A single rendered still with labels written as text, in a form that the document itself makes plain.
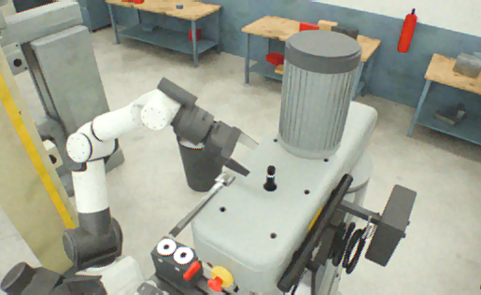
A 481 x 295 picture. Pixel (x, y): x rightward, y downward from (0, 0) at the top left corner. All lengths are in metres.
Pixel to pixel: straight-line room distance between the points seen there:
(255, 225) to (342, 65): 0.44
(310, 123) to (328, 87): 0.12
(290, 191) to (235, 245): 0.22
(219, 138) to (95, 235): 0.46
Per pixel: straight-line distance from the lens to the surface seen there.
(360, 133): 1.40
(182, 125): 0.79
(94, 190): 0.99
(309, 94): 0.88
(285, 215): 0.84
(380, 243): 1.19
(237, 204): 0.86
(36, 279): 1.34
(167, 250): 1.70
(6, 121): 2.31
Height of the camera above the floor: 2.54
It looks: 39 degrees down
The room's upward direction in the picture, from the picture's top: straight up
